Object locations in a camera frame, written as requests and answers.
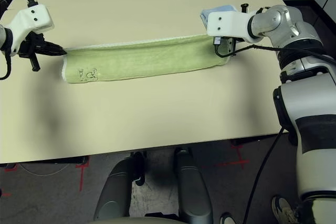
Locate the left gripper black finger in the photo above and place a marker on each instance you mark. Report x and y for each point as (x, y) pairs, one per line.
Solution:
(51, 52)
(51, 45)

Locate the red tape cross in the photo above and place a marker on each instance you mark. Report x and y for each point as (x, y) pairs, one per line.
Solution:
(81, 179)
(236, 162)

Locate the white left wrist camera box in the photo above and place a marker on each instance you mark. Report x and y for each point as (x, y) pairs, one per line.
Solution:
(34, 18)

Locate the bystander sneaker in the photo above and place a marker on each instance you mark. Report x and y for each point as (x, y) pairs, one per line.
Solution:
(228, 219)
(284, 211)

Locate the grey left robot leg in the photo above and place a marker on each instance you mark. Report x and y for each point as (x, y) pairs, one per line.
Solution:
(113, 197)

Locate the grey robot leg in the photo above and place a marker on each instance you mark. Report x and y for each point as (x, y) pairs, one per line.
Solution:
(191, 190)
(113, 197)

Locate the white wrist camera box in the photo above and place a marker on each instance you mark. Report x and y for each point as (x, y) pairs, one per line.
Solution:
(34, 18)
(225, 23)

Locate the green terry towel white trim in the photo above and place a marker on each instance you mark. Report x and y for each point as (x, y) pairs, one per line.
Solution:
(144, 61)

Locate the beige robot torso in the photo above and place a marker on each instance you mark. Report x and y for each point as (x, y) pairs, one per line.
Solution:
(136, 220)

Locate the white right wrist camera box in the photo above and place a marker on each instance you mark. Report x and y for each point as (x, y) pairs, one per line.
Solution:
(225, 23)

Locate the grey right robot leg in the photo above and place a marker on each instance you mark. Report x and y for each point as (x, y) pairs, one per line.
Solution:
(191, 190)

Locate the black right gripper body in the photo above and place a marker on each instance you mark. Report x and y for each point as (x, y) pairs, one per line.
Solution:
(232, 47)

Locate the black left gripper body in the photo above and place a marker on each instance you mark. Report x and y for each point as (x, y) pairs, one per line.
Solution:
(27, 48)

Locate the folded blue terry towel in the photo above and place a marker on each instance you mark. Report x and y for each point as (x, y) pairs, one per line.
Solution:
(220, 8)

